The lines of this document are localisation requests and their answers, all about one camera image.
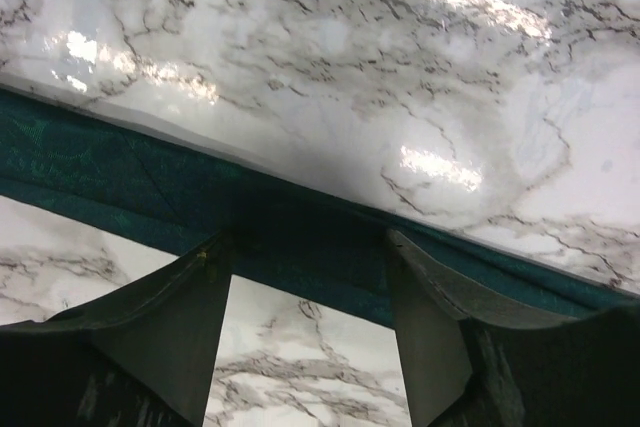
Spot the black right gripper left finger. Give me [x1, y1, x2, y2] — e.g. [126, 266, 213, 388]
[1, 233, 235, 426]

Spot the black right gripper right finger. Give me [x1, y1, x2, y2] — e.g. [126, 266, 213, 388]
[385, 230, 639, 426]

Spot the dark green necktie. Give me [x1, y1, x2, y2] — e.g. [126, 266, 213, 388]
[1, 91, 632, 326]

